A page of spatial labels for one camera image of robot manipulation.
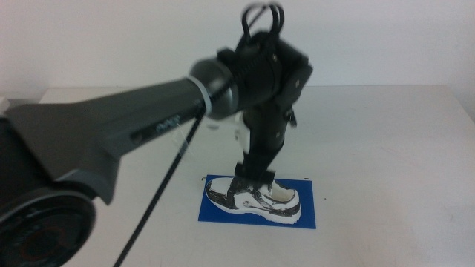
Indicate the white and black shoe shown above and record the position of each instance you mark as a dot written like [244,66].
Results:
[252,207]

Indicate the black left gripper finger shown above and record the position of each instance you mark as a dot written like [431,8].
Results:
[256,176]

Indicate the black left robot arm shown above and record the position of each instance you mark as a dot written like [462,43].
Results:
[92,126]

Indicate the blue rectangular mat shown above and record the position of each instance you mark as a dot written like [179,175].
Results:
[305,207]

